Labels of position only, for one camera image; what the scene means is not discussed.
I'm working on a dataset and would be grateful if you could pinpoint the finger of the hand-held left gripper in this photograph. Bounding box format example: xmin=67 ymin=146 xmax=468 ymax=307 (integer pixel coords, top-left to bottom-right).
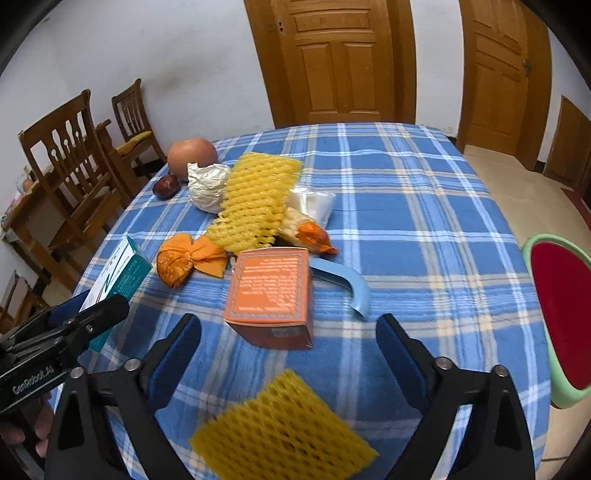
xmin=0 ymin=290 xmax=93 ymax=346
xmin=46 ymin=294 xmax=131 ymax=352

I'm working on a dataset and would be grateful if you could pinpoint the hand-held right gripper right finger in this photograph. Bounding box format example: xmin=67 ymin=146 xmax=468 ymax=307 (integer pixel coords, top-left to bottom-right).
xmin=376 ymin=314 xmax=536 ymax=480

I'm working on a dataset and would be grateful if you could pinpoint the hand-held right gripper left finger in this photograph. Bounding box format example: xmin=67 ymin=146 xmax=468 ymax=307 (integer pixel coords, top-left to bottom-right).
xmin=44 ymin=313 xmax=202 ymax=480

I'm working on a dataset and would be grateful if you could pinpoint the white paper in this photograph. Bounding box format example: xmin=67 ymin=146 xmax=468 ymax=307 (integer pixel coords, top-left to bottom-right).
xmin=187 ymin=162 xmax=232 ymax=214

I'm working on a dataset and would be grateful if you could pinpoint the red bin with green rim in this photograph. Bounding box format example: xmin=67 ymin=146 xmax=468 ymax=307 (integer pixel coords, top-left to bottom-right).
xmin=522 ymin=234 xmax=591 ymax=409

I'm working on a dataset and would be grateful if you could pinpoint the silver foil packet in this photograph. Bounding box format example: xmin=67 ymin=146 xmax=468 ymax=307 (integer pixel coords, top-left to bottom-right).
xmin=286 ymin=184 xmax=336 ymax=229

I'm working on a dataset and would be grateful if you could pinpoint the person's left hand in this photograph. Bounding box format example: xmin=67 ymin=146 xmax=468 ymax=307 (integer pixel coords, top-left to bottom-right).
xmin=0 ymin=391 xmax=54 ymax=459

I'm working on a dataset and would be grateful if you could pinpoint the teal and white box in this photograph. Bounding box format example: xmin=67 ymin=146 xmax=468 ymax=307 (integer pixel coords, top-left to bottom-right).
xmin=79 ymin=234 xmax=153 ymax=352

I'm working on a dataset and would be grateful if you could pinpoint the wooden chair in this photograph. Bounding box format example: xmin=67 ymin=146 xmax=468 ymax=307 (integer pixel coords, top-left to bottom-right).
xmin=0 ymin=270 xmax=51 ymax=334
xmin=111 ymin=78 xmax=167 ymax=178
xmin=18 ymin=90 xmax=134 ymax=273

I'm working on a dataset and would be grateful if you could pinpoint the blue curved plastic strip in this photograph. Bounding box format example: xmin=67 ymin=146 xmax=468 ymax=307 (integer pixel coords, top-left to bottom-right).
xmin=310 ymin=257 xmax=370 ymax=320

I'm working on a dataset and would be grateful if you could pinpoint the crumpled orange wrapper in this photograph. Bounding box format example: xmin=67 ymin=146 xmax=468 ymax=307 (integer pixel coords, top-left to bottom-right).
xmin=156 ymin=233 xmax=229 ymax=289

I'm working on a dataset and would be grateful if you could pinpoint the wooden side table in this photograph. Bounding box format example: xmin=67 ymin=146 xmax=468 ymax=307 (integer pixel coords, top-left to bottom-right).
xmin=0 ymin=182 xmax=54 ymax=289

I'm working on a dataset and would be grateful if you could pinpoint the orange cardboard box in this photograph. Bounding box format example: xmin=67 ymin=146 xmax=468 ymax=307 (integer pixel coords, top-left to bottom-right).
xmin=223 ymin=248 xmax=315 ymax=350

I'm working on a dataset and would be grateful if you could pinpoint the small yellow foam net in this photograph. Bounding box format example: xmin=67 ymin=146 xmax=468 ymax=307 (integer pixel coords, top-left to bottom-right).
xmin=190 ymin=369 xmax=378 ymax=480

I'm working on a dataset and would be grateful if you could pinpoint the red jujube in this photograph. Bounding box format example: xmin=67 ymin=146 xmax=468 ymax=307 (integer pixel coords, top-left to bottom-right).
xmin=154 ymin=174 xmax=180 ymax=199

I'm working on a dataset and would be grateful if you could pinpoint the blue plaid tablecloth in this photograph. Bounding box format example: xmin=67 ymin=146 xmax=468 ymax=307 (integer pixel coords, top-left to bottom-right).
xmin=46 ymin=121 xmax=552 ymax=480

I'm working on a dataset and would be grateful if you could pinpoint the orange snack packet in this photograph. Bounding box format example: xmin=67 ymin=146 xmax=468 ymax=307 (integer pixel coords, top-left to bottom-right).
xmin=276 ymin=207 xmax=339 ymax=256

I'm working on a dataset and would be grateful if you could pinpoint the large yellow foam net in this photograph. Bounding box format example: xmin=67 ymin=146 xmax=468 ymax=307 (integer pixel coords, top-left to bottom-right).
xmin=204 ymin=152 xmax=302 ymax=254

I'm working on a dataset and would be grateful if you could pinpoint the apple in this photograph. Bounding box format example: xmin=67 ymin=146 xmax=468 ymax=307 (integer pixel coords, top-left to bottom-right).
xmin=167 ymin=137 xmax=219 ymax=182

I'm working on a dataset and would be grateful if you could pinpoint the red doormat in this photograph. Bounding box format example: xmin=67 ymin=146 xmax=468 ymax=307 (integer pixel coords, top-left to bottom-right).
xmin=561 ymin=186 xmax=591 ymax=217

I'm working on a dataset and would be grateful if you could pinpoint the small wooden hatch door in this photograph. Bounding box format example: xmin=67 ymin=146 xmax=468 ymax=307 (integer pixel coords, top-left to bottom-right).
xmin=542 ymin=95 xmax=591 ymax=190

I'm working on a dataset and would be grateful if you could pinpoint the wooden panel door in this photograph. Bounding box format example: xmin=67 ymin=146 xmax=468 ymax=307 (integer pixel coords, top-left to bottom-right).
xmin=457 ymin=0 xmax=552 ymax=171
xmin=244 ymin=0 xmax=416 ymax=127

